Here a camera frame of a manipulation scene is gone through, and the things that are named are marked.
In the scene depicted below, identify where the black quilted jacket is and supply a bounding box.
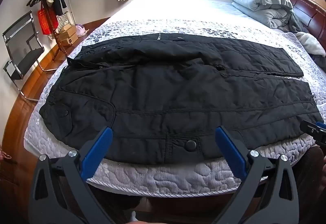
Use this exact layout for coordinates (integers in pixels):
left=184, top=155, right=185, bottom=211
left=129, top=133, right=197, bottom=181
left=39, top=33, right=323, bottom=165

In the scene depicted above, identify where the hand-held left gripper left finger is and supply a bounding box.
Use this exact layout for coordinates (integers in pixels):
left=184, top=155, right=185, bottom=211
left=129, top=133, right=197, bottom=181
left=28, top=126, right=114, bottom=224

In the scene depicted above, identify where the bed with white quilted cover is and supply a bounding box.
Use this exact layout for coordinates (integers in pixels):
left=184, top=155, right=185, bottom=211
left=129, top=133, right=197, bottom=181
left=23, top=0, right=326, bottom=195

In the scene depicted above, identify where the dark wooden coat rack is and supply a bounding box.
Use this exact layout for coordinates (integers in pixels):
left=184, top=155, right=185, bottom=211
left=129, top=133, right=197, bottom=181
left=36, top=0, right=74, bottom=62

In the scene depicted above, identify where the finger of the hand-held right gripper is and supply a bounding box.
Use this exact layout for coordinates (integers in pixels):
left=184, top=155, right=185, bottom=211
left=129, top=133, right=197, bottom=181
left=300, top=120, right=326, bottom=147

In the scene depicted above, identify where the white fluffy blanket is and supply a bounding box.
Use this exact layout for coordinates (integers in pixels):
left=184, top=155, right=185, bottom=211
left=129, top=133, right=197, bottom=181
left=295, top=32, right=326, bottom=58

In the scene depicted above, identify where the folded light blue duvet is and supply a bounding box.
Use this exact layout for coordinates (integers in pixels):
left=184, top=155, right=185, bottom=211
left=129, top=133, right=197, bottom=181
left=222, top=0, right=310, bottom=34

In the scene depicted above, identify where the pink round container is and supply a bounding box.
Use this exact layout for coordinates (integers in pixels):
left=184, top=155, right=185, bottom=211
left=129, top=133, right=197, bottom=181
left=75, top=24, right=89, bottom=36

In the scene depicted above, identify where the brown cardboard box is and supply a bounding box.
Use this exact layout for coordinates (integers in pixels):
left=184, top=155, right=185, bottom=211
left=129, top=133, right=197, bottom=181
left=58, top=25, right=77, bottom=36
left=60, top=32, right=78, bottom=45

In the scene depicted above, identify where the red-brown wooden headboard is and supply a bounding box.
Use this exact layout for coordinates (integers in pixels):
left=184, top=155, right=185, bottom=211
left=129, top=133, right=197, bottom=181
left=278, top=0, right=326, bottom=44

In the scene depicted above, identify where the red bag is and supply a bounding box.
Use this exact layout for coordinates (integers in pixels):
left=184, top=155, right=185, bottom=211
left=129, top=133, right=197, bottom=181
left=38, top=8, right=58, bottom=35

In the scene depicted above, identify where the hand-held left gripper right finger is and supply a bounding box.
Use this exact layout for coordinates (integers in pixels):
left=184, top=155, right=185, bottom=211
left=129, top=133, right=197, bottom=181
left=211, top=126, right=300, bottom=224

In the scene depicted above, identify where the black mesh metal chair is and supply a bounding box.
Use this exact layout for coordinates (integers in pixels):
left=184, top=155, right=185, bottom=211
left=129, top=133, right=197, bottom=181
left=2, top=10, right=59, bottom=102

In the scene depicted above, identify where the white wire rack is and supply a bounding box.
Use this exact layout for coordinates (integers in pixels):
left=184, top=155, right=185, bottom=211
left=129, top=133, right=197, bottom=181
left=57, top=12, right=73, bottom=30

